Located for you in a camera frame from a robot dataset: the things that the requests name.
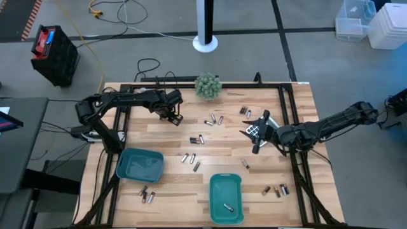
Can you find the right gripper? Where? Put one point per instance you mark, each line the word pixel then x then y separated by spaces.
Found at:
pixel 262 133

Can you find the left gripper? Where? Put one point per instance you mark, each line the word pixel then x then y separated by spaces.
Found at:
pixel 162 106

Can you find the black copper-top battery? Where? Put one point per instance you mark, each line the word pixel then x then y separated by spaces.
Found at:
pixel 266 190
pixel 144 197
pixel 277 191
pixel 196 166

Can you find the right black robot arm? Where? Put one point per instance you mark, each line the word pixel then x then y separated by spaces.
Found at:
pixel 334 122

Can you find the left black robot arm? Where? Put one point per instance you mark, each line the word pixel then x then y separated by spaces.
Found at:
pixel 127 97

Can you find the grey desk calculator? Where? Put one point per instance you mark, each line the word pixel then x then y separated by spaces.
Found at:
pixel 252 129

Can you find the silver battery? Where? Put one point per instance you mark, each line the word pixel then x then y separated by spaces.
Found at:
pixel 228 207
pixel 201 139
pixel 245 163
pixel 151 197
pixel 213 118
pixel 220 120
pixel 175 119
pixel 248 114
pixel 192 158
pixel 184 157
pixel 282 189
pixel 208 122

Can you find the green potted artificial succulent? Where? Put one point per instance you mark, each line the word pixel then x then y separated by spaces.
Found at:
pixel 208 86

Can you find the black hook clamp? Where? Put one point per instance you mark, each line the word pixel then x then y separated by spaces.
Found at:
pixel 258 79

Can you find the green-teal tray bin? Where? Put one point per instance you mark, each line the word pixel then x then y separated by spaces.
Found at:
pixel 222 194

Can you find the white pole with round base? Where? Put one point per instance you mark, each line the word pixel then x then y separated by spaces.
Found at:
pixel 205 19

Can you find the black crate with items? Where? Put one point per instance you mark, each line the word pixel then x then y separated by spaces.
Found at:
pixel 54 55

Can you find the black equipment box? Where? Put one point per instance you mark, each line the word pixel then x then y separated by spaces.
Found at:
pixel 395 106

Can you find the clear plastic storage bin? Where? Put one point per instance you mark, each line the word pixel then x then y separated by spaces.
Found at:
pixel 354 19

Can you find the black desk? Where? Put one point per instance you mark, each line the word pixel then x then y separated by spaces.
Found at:
pixel 19 143

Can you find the tablet screen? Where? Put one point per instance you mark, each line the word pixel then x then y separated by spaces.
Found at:
pixel 6 121

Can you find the white stacked storage bins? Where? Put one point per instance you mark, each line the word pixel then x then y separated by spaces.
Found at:
pixel 389 27

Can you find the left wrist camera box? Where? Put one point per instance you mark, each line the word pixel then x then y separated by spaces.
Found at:
pixel 174 96

